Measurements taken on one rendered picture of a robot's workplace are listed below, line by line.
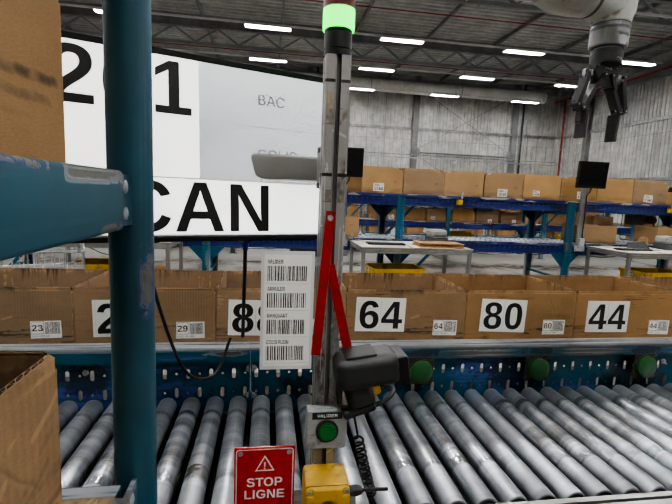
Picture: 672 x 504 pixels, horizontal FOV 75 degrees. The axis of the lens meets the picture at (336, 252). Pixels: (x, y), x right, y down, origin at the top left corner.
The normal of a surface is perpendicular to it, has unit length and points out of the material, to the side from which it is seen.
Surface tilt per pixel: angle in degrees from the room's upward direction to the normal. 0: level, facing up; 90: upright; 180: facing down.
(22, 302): 91
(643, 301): 90
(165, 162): 86
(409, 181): 90
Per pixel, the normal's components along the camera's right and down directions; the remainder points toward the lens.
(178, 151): 0.48, 0.07
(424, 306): 0.15, 0.15
